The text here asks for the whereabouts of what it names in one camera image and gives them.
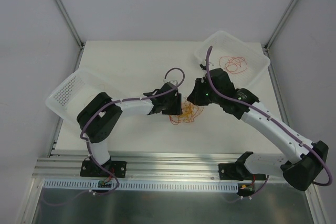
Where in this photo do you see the white plastic basket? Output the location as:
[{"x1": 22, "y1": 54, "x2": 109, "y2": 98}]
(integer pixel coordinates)
[
  {"x1": 194, "y1": 31, "x2": 270, "y2": 89},
  {"x1": 45, "y1": 68, "x2": 124, "y2": 125}
]

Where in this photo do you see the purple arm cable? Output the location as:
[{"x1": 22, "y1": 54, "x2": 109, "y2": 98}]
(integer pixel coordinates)
[
  {"x1": 80, "y1": 68, "x2": 186, "y2": 172},
  {"x1": 206, "y1": 46, "x2": 332, "y2": 187}
]

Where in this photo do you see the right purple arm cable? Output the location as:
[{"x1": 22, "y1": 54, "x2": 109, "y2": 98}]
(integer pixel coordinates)
[{"x1": 206, "y1": 46, "x2": 332, "y2": 187}]

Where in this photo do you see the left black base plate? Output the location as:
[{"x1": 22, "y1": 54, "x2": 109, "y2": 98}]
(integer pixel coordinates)
[{"x1": 80, "y1": 159, "x2": 127, "y2": 178}]

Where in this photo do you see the aluminium frame post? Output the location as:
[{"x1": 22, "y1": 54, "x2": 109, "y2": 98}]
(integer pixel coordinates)
[
  {"x1": 264, "y1": 0, "x2": 300, "y2": 52},
  {"x1": 39, "y1": 0, "x2": 85, "y2": 49}
]

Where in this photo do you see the left white plastic basket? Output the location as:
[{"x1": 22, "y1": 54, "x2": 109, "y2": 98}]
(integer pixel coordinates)
[{"x1": 45, "y1": 68, "x2": 124, "y2": 125}]

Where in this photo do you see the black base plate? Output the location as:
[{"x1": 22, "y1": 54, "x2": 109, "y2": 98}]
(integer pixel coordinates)
[
  {"x1": 218, "y1": 163, "x2": 266, "y2": 181},
  {"x1": 80, "y1": 159, "x2": 127, "y2": 178}
]

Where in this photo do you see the right aluminium frame post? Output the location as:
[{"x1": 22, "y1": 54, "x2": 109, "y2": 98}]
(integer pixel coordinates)
[{"x1": 264, "y1": 0, "x2": 300, "y2": 52}]

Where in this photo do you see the white slotted cable duct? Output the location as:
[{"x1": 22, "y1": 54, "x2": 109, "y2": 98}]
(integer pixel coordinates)
[{"x1": 43, "y1": 178, "x2": 238, "y2": 193}]

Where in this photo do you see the left aluminium frame post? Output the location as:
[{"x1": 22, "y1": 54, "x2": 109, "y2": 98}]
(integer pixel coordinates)
[{"x1": 39, "y1": 0, "x2": 85, "y2": 49}]

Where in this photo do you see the aluminium mounting rail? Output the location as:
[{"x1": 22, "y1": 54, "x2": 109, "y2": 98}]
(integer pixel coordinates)
[{"x1": 33, "y1": 151, "x2": 239, "y2": 182}]

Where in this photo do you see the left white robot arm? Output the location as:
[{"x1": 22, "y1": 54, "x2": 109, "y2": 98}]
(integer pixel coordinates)
[{"x1": 77, "y1": 82, "x2": 182, "y2": 176}]

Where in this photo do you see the right white plastic basket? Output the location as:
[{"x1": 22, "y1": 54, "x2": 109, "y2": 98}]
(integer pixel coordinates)
[{"x1": 194, "y1": 31, "x2": 270, "y2": 89}]

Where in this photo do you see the orange yellow wire bundle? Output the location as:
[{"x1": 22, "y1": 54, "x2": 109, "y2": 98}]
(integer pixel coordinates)
[{"x1": 169, "y1": 100, "x2": 205, "y2": 126}]

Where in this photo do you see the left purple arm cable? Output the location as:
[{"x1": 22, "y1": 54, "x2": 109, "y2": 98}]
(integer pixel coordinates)
[{"x1": 80, "y1": 68, "x2": 186, "y2": 172}]

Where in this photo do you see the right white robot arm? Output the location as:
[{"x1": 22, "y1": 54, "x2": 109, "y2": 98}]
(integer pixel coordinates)
[{"x1": 187, "y1": 68, "x2": 329, "y2": 191}]

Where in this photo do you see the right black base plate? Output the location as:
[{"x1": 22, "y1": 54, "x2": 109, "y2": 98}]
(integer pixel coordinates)
[{"x1": 218, "y1": 163, "x2": 266, "y2": 181}]

